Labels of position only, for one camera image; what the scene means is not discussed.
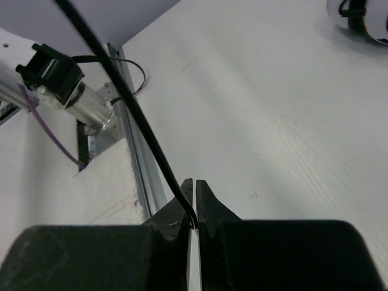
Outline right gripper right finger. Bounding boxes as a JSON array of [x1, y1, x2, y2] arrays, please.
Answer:
[[196, 180, 385, 290]]

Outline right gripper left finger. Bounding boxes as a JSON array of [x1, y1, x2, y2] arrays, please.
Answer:
[[0, 178, 194, 291]]

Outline black headphone cable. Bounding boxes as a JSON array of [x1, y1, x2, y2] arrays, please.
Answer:
[[54, 0, 199, 230]]

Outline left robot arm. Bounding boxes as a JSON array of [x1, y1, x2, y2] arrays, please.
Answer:
[[1, 29, 117, 135]]

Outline white black headphones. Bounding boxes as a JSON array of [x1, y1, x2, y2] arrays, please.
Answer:
[[326, 0, 387, 45]]

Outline metal table edge rail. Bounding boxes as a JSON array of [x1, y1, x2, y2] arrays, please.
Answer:
[[105, 42, 167, 219]]

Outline left metal base bracket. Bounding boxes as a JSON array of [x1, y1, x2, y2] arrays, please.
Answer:
[[88, 82, 124, 161]]

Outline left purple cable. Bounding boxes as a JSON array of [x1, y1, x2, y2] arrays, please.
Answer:
[[18, 84, 87, 167]]

